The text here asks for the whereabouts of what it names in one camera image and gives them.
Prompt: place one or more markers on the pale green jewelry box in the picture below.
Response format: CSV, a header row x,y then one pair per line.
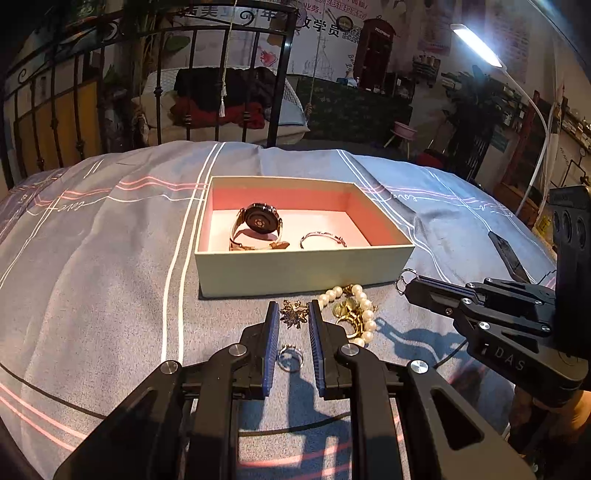
x,y
337,236

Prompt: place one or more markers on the red cloth on swing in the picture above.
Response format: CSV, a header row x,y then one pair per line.
x,y
186,113

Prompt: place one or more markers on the pink small stool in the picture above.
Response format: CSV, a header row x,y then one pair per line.
x,y
403,132

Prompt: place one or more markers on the black rose-gold wrist watch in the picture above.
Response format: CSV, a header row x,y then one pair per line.
x,y
263,219

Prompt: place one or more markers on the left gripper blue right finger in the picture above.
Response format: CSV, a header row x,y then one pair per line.
x,y
319,348

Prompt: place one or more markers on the grey striped bed sheet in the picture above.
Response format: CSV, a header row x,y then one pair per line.
x,y
96,280

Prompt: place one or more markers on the small gold charm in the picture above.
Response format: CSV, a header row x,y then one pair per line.
x,y
404,279

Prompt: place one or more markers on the gold snowflake brooch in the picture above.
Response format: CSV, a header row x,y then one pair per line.
x,y
293,313

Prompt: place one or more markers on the red phone booth cabinet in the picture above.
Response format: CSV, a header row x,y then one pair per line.
x,y
373,53

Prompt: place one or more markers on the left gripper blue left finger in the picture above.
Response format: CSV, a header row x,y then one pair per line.
x,y
271,335

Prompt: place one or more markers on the white hanging swing chair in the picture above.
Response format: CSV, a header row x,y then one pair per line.
x,y
201,84

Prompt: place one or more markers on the gold heart earrings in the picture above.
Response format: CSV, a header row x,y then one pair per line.
x,y
346,308

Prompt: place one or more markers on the black iron bed frame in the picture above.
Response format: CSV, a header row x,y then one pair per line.
x,y
67,94

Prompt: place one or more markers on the black smartphone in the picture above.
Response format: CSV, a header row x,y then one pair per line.
x,y
509,258

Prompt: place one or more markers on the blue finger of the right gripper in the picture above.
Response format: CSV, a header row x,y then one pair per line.
x,y
444,288
452,306

